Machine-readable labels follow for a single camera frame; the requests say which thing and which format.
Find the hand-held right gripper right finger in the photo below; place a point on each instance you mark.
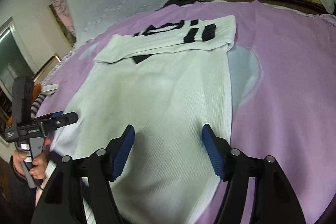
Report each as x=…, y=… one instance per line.
x=213, y=153

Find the person's left forearm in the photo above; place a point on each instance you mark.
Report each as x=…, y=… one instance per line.
x=14, y=200

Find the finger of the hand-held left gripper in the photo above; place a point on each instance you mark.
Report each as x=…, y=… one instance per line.
x=60, y=120

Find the dark cloth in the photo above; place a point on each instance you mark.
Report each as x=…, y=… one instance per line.
x=181, y=2

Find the purple floral bedsheet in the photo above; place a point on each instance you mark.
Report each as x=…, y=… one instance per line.
x=59, y=65

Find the person's left hand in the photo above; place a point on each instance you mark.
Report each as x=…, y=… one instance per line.
x=39, y=166

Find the white black-trimmed v-neck sweater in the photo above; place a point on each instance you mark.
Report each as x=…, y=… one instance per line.
x=157, y=108

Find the white framed window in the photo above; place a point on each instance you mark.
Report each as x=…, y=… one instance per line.
x=11, y=61

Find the wooden bedside cabinet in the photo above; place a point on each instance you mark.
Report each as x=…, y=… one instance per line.
x=48, y=66

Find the paper clothing tags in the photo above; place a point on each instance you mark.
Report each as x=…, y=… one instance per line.
x=50, y=88

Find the dark floral cushion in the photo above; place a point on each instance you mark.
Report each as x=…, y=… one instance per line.
x=64, y=26

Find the black white striped garment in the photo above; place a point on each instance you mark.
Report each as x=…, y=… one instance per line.
x=38, y=106

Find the pink floral pillow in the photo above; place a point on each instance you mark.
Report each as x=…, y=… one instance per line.
x=59, y=1

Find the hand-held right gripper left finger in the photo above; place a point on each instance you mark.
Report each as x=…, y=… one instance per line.
x=123, y=153

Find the purple blanket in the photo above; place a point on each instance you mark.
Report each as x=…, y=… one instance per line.
x=283, y=108

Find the orange garment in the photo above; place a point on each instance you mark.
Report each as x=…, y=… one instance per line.
x=37, y=91

